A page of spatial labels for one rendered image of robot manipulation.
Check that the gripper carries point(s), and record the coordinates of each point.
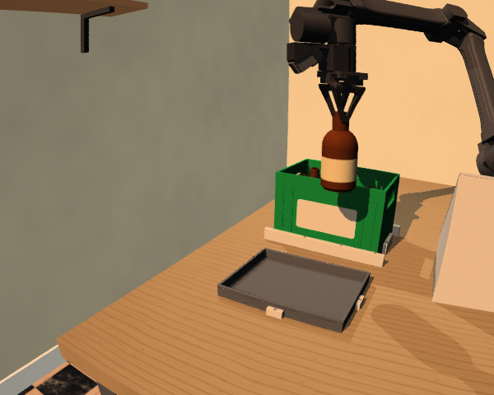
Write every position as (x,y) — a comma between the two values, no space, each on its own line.
(343,83)

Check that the green plastic crate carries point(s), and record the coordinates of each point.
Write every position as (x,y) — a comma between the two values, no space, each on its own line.
(362,218)

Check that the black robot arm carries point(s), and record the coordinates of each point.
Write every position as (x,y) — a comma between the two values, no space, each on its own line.
(314,25)

